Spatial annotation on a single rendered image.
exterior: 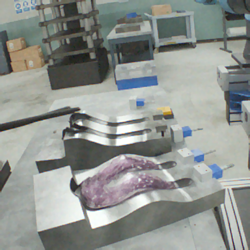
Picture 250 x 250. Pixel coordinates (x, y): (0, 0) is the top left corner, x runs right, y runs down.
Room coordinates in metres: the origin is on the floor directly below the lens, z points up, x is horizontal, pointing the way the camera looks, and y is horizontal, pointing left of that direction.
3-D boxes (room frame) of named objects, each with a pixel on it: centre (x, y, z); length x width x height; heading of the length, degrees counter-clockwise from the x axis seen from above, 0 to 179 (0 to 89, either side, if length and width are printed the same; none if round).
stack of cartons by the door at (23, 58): (7.54, 2.18, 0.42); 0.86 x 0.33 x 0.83; 83
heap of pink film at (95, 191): (0.69, 0.02, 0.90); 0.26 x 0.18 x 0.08; 103
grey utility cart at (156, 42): (6.90, -1.46, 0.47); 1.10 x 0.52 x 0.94; 90
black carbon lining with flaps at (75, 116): (1.03, 0.07, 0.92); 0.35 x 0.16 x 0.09; 86
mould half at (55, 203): (0.68, 0.02, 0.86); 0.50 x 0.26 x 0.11; 103
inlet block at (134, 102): (1.45, -0.12, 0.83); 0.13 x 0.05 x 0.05; 72
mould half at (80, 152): (1.04, 0.08, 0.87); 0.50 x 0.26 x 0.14; 86
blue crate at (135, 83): (4.31, -0.32, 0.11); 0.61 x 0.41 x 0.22; 83
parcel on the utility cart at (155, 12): (6.93, -1.30, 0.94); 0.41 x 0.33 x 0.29; 90
